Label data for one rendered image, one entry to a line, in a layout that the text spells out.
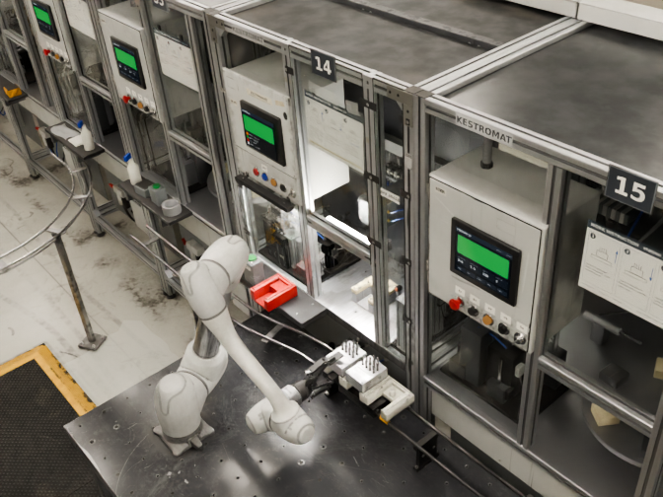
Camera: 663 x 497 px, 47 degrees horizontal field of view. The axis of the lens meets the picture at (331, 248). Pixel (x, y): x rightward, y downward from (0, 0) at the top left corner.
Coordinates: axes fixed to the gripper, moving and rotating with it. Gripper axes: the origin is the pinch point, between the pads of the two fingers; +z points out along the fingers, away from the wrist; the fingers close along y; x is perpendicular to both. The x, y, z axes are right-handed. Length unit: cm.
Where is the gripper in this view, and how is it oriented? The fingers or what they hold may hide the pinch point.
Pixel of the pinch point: (336, 365)
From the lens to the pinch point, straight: 295.2
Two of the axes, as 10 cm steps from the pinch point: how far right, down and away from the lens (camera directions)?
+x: -6.5, -4.1, 6.4
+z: 7.6, -4.5, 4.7
